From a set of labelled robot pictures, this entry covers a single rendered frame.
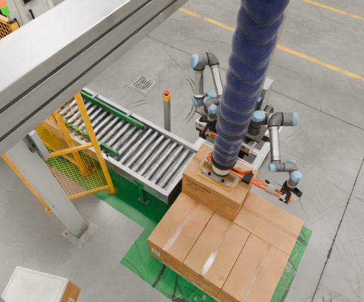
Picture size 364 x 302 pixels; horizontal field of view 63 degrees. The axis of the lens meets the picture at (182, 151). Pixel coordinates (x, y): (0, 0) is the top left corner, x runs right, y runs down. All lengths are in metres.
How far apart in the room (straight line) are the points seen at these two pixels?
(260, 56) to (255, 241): 1.87
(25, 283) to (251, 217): 2.02
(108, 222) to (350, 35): 5.50
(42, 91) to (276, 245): 2.77
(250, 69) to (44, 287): 2.03
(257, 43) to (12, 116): 1.34
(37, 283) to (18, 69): 2.17
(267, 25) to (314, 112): 3.47
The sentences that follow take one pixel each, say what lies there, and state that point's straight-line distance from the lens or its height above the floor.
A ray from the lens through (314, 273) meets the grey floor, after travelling 3.74.
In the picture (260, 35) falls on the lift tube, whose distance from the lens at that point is 1.63.
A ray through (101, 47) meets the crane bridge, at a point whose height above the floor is 3.00.
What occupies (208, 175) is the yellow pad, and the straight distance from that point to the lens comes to 2.76.
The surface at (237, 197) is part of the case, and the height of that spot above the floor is 0.94.
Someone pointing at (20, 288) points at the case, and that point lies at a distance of 2.61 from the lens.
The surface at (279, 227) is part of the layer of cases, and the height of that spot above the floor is 0.54.
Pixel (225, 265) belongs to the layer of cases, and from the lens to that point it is 2.92.
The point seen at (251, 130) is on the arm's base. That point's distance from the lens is 2.98.
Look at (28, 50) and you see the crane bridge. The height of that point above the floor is 3.05.
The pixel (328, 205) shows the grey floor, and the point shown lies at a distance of 4.13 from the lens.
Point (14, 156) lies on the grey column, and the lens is 2.28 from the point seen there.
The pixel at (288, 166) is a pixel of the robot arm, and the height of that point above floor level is 1.41.
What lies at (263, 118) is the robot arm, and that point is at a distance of 2.88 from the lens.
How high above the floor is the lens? 3.35
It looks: 55 degrees down
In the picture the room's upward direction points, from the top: 2 degrees clockwise
